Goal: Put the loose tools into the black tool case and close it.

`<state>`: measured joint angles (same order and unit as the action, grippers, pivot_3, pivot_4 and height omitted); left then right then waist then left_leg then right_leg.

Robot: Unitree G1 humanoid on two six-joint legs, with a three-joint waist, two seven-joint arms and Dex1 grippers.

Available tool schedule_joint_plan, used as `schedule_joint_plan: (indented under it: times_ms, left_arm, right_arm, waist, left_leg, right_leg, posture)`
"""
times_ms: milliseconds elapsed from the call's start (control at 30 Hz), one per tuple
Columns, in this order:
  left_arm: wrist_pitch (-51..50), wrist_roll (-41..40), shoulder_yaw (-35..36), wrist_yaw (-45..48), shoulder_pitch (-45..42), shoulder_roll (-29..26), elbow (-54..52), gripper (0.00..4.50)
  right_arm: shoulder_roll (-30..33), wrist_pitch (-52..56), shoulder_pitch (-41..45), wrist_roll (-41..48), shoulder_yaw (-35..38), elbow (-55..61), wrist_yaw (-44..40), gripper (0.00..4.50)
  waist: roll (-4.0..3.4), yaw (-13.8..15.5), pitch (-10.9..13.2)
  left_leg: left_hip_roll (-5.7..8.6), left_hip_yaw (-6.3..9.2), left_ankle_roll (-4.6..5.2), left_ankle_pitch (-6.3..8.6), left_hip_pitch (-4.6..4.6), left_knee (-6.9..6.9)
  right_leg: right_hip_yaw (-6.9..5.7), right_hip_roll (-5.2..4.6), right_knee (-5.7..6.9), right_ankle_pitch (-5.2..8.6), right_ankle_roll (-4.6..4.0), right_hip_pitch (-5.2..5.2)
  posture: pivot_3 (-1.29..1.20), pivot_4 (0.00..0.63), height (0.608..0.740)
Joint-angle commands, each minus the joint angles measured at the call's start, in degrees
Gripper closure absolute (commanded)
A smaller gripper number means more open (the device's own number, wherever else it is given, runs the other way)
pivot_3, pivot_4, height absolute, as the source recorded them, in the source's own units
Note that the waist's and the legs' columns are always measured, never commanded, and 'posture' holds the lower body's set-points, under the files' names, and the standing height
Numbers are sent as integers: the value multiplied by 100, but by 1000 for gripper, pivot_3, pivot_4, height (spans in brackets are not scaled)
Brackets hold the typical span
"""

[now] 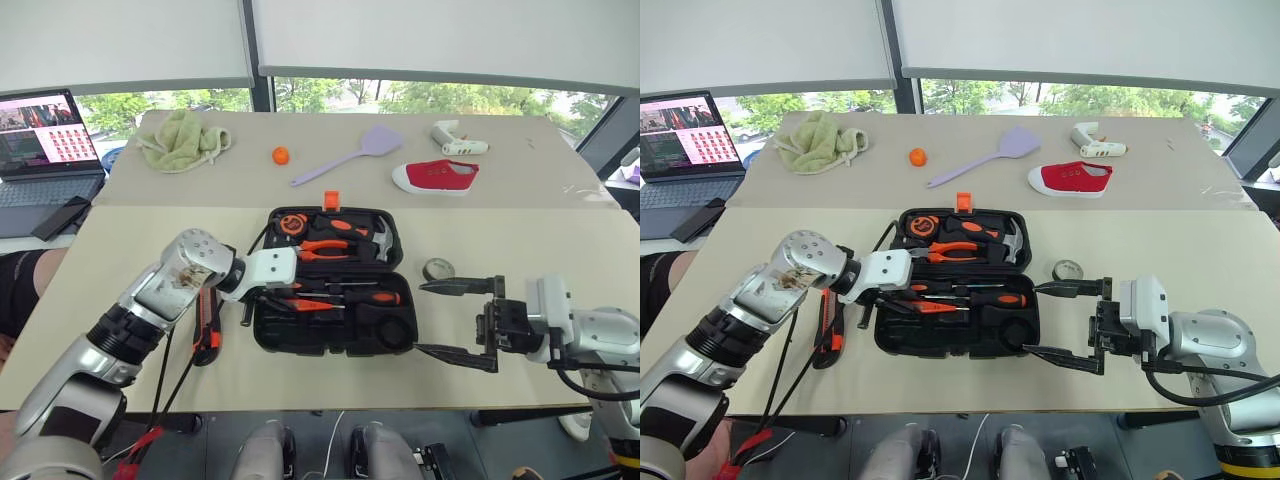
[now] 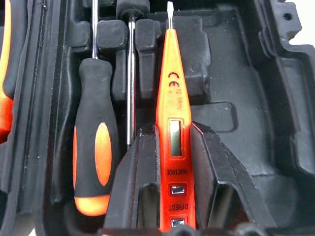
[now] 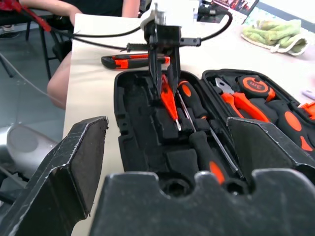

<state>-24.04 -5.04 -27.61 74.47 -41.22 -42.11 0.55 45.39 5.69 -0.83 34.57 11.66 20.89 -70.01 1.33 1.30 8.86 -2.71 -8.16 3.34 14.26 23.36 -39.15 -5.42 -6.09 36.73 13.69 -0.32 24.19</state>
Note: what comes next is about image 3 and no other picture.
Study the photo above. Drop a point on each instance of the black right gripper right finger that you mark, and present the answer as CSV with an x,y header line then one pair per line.
x,y
265,145

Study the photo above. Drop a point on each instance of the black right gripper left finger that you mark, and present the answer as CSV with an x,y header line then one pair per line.
x,y
56,182

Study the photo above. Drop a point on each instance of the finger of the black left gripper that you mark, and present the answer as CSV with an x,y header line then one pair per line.
x,y
155,71
175,71

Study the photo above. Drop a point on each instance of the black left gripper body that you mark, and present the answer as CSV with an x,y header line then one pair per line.
x,y
167,34

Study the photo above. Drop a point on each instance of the small orange screwdriver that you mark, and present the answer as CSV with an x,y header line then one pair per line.
x,y
169,102

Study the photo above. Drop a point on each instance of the orange plastic tool part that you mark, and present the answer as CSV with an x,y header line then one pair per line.
x,y
308,110

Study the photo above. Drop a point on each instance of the black tool case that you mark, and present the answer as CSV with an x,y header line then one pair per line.
x,y
137,127

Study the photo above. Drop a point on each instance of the orange black utility knife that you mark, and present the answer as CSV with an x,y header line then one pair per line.
x,y
123,62

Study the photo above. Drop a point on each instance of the black orange screwdriver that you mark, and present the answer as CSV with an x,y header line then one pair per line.
x,y
205,152
193,100

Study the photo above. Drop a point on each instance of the silver robot body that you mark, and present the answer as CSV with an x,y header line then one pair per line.
x,y
27,150

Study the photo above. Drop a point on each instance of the black orange tape measure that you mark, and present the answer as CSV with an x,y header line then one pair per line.
x,y
256,86

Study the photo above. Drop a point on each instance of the small lilac object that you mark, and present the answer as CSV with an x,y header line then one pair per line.
x,y
309,94

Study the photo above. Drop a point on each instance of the desk calendar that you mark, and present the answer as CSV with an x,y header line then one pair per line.
x,y
236,7

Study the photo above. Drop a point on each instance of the seated person in black shirt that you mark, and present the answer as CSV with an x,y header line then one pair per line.
x,y
57,83

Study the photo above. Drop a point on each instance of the green fuzzy cloth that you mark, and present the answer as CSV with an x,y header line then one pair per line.
x,y
275,34

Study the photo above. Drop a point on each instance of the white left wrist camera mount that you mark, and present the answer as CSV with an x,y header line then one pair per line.
x,y
169,11

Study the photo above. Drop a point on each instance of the black metal chair frame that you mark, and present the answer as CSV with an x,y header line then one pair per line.
x,y
44,49

